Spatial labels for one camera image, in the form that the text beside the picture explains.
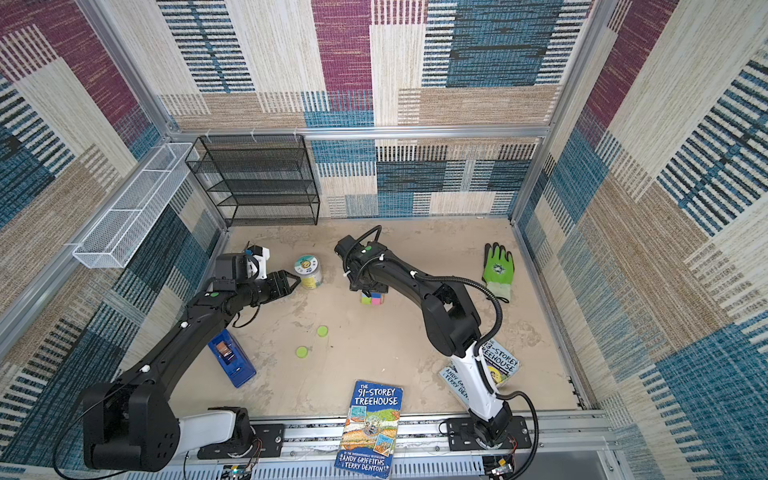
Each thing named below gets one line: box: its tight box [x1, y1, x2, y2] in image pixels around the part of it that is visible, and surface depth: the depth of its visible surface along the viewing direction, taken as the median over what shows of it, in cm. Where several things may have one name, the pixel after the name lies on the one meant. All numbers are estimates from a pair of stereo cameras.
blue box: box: [208, 329, 257, 388], surface depth 83 cm
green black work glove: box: [482, 242, 515, 303], surface depth 107 cm
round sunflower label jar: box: [294, 254, 323, 290], surface depth 99 cm
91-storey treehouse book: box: [334, 379, 404, 479], surface depth 74 cm
